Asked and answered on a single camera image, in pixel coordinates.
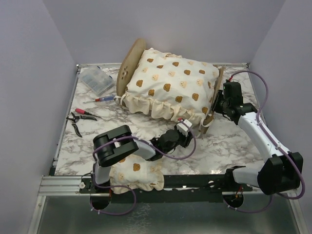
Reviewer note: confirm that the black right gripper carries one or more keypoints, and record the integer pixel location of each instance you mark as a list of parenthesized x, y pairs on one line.
[(216, 107)]

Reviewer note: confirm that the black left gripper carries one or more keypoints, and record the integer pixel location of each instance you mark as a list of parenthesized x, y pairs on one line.
[(185, 140)]

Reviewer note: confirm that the large bear print cushion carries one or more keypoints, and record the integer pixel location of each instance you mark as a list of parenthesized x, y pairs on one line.
[(170, 90)]

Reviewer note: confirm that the small bear print pillow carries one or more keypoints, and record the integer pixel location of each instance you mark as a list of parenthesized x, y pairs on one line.
[(137, 173)]

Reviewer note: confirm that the wooden pet bed frame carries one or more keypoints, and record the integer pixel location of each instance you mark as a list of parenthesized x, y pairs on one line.
[(129, 70)]

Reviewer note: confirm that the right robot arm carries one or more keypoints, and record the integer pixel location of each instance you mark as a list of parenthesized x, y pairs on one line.
[(282, 168)]

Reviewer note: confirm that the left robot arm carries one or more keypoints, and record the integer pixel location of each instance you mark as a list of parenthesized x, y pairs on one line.
[(119, 143)]

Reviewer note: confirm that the clear plastic screw box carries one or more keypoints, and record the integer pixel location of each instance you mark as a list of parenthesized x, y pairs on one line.
[(96, 79)]

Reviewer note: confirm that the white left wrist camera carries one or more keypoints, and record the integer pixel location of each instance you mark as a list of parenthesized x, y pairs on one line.
[(185, 127)]

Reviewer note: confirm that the black front mounting rail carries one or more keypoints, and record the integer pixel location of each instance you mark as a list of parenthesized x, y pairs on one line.
[(177, 188)]

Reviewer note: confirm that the blue handled screwdriver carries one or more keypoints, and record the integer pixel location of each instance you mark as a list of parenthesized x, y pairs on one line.
[(101, 99)]

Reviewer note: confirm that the red handled screwdriver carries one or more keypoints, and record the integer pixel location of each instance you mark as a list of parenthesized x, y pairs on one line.
[(83, 112)]

